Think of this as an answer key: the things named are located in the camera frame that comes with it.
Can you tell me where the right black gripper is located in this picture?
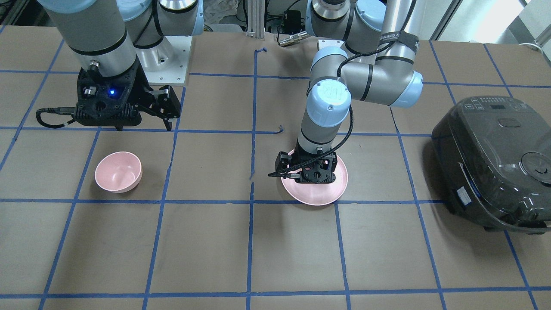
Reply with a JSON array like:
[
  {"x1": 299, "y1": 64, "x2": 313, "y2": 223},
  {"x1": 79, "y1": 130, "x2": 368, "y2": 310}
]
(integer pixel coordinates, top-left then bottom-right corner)
[{"x1": 73, "y1": 60, "x2": 181, "y2": 131}]

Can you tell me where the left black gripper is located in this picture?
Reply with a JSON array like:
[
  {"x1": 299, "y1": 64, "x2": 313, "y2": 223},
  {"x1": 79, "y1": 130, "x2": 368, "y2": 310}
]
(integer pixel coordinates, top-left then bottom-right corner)
[{"x1": 275, "y1": 147, "x2": 338, "y2": 184}]

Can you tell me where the pink bowl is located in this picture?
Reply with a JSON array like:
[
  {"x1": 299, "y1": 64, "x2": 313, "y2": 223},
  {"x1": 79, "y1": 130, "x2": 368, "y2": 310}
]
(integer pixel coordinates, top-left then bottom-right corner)
[{"x1": 94, "y1": 152, "x2": 143, "y2": 193}]

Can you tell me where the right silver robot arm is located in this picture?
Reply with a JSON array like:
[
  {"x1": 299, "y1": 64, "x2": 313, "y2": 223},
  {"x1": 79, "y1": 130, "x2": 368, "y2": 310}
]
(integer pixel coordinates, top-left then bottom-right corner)
[{"x1": 35, "y1": 0, "x2": 204, "y2": 131}]

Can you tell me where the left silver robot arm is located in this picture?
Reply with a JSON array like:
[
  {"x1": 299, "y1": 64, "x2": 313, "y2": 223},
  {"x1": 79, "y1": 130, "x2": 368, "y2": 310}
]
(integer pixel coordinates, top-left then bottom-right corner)
[{"x1": 271, "y1": 0, "x2": 426, "y2": 184}]

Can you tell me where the pink plate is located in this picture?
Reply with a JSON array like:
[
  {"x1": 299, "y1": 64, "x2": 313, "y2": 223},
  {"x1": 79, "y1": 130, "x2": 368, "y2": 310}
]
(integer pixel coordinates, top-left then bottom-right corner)
[{"x1": 281, "y1": 156, "x2": 348, "y2": 206}]

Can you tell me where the dark grey rice cooker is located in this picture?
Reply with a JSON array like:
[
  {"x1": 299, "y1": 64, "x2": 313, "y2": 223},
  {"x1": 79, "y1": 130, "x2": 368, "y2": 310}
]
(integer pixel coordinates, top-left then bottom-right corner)
[{"x1": 431, "y1": 96, "x2": 551, "y2": 234}]

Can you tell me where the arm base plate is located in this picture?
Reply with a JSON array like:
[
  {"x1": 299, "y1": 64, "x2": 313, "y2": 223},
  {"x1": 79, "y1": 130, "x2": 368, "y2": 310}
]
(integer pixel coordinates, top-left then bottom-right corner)
[{"x1": 136, "y1": 36, "x2": 193, "y2": 86}]

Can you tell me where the aluminium frame post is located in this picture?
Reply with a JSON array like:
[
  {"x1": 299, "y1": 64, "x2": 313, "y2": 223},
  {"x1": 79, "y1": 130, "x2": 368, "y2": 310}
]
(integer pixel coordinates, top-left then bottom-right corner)
[{"x1": 246, "y1": 0, "x2": 266, "y2": 40}]

